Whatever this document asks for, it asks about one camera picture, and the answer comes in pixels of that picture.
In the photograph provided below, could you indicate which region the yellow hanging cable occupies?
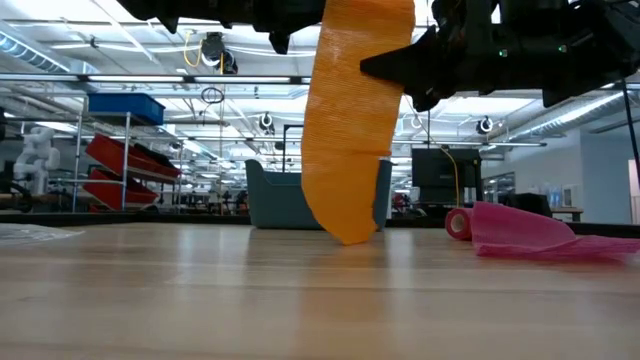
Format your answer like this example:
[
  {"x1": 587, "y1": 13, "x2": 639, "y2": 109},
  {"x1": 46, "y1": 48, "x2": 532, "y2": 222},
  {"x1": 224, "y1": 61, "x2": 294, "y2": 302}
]
[{"x1": 439, "y1": 147, "x2": 461, "y2": 209}]

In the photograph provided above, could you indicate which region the black hanging cable loop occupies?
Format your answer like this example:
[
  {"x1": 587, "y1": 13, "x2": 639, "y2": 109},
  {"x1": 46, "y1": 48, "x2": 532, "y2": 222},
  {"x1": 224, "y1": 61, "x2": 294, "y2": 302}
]
[{"x1": 200, "y1": 86, "x2": 225, "y2": 105}]

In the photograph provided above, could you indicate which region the metal shelf rack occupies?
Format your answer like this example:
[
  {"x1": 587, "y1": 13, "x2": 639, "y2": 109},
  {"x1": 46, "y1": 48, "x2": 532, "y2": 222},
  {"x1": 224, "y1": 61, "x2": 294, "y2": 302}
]
[{"x1": 69, "y1": 94, "x2": 186, "y2": 214}]

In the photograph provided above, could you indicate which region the thin black slanted rod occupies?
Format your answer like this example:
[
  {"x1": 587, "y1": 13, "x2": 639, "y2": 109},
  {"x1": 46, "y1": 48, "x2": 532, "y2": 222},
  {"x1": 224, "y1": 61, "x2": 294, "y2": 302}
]
[{"x1": 619, "y1": 79, "x2": 640, "y2": 189}]

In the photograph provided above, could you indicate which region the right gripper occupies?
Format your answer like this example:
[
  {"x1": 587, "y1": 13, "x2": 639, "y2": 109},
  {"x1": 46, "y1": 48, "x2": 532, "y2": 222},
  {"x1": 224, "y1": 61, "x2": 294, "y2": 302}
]
[{"x1": 359, "y1": 0, "x2": 546, "y2": 113}]

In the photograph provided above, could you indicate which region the white robot figure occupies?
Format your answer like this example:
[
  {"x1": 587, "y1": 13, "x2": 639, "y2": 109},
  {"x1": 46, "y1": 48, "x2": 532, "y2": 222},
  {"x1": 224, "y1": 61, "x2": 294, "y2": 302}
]
[{"x1": 13, "y1": 126, "x2": 61, "y2": 196}]

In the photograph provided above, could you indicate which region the red storage bin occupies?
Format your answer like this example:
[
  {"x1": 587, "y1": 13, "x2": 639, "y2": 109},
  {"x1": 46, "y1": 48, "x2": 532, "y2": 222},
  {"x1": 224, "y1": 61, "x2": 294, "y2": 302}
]
[
  {"x1": 82, "y1": 168, "x2": 159, "y2": 211},
  {"x1": 84, "y1": 133, "x2": 182, "y2": 184}
]

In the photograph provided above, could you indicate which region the black office chair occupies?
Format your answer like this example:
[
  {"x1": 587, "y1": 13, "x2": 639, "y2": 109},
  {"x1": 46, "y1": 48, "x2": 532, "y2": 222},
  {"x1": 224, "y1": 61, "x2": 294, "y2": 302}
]
[{"x1": 502, "y1": 192, "x2": 554, "y2": 219}]

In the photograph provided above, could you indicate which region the blue storage bin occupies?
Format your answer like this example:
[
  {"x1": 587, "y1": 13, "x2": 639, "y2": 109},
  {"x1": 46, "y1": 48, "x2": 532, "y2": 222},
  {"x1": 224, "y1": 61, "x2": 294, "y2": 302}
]
[{"x1": 88, "y1": 92, "x2": 166, "y2": 126}]

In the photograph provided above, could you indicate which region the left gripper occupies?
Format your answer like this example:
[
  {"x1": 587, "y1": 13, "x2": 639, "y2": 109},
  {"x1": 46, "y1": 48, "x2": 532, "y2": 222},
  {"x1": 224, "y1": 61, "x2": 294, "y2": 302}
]
[{"x1": 159, "y1": 0, "x2": 326, "y2": 55}]

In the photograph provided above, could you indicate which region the pink bandage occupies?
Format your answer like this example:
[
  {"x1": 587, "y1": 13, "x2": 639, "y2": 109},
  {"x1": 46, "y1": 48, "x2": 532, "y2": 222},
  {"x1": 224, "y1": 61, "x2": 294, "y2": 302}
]
[{"x1": 444, "y1": 201, "x2": 640, "y2": 261}]

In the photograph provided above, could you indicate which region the orange bandage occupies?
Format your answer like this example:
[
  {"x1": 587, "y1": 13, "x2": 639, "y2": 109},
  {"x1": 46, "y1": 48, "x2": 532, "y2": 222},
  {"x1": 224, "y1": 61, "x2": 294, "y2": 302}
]
[{"x1": 301, "y1": 0, "x2": 416, "y2": 246}]

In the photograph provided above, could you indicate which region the clear plastic bag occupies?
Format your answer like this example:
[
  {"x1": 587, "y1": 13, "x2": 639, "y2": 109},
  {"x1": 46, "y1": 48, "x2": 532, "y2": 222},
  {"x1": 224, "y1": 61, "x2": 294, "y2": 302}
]
[{"x1": 0, "y1": 223, "x2": 84, "y2": 246}]

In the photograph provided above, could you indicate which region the teal plastic bin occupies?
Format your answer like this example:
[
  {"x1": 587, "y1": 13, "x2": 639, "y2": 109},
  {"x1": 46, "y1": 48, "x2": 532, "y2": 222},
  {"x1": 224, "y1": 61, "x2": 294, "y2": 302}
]
[{"x1": 244, "y1": 158, "x2": 394, "y2": 231}]

